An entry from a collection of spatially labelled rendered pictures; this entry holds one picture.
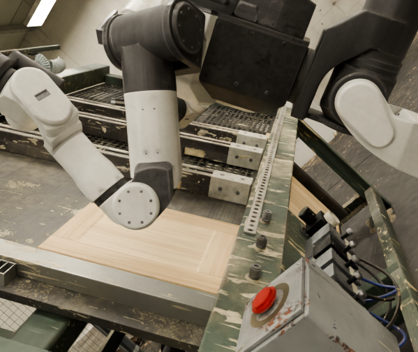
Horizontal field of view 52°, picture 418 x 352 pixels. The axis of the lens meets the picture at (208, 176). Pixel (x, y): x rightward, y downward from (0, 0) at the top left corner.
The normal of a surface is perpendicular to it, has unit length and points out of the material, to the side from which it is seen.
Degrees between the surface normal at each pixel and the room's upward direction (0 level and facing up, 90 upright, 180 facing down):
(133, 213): 90
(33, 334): 58
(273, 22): 90
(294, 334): 90
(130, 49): 68
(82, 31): 90
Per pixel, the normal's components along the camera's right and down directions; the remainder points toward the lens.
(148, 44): -0.44, 0.55
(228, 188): -0.22, 0.34
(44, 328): 0.15, -0.92
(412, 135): 0.21, 0.41
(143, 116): 0.01, 0.10
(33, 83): 0.48, -0.32
